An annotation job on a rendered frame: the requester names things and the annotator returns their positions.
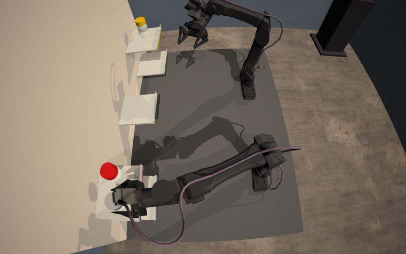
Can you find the white bottle with red cap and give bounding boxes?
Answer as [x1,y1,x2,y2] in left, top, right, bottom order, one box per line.
[100,162,128,184]

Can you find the clear bottle with yellow cap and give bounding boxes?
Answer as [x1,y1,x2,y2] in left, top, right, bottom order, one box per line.
[135,17,149,38]

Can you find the large beige wall panel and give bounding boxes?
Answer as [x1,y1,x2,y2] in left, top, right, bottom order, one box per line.
[0,0,146,254]

